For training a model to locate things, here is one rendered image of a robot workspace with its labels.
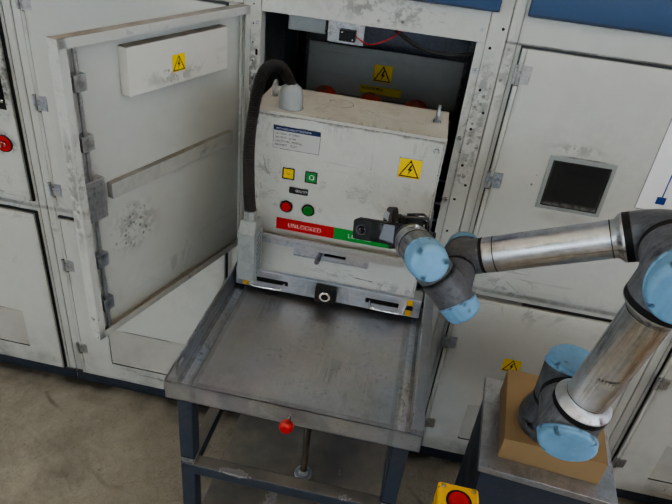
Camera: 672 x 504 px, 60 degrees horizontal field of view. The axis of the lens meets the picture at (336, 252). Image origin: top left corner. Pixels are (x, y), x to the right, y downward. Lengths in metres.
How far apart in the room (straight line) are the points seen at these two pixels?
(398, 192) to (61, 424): 1.67
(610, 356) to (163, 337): 1.66
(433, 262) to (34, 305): 1.83
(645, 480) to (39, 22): 2.54
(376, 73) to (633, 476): 1.78
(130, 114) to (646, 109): 1.28
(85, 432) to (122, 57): 1.57
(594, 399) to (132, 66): 1.17
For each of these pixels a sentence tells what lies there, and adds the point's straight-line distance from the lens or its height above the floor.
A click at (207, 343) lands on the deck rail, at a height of 0.85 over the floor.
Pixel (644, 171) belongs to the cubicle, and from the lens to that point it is 1.81.
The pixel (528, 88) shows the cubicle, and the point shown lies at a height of 1.48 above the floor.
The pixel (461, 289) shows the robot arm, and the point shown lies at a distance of 1.14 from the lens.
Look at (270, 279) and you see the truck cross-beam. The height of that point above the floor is 0.90.
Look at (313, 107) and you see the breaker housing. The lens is 1.55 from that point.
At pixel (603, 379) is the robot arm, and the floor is 1.16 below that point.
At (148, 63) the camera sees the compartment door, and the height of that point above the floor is 1.49.
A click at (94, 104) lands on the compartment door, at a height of 1.43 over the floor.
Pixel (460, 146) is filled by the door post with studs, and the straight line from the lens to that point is 1.73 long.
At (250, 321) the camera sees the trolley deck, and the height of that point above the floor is 0.85.
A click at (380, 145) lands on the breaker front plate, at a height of 1.35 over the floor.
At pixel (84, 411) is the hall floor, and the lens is 2.63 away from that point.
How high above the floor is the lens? 1.88
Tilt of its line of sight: 32 degrees down
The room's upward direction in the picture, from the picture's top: 7 degrees clockwise
